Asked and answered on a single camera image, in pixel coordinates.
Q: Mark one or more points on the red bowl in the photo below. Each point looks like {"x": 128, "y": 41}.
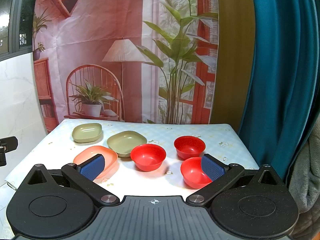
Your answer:
{"x": 192, "y": 172}
{"x": 147, "y": 157}
{"x": 188, "y": 146}

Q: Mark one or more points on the grey cloth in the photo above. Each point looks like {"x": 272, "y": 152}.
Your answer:
{"x": 306, "y": 180}

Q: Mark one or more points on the floral tablecloth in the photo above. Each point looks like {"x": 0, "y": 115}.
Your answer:
{"x": 155, "y": 132}

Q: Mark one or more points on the orange square plate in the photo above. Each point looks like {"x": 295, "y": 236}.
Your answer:
{"x": 86, "y": 156}

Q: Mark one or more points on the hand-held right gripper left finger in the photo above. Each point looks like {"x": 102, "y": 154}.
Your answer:
{"x": 93, "y": 167}

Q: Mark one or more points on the black clamp mount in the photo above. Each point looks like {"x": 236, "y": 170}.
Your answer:
{"x": 8, "y": 145}

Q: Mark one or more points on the printed backdrop cloth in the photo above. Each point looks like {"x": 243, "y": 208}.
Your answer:
{"x": 100, "y": 30}

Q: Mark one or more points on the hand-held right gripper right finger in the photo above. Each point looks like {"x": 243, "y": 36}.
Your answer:
{"x": 211, "y": 167}

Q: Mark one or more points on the teal curtain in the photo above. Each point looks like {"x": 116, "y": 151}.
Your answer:
{"x": 280, "y": 67}

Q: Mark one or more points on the dark window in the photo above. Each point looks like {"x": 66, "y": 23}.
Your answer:
{"x": 15, "y": 17}

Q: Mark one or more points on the green square plate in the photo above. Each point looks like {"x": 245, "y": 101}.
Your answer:
{"x": 125, "y": 142}
{"x": 86, "y": 133}

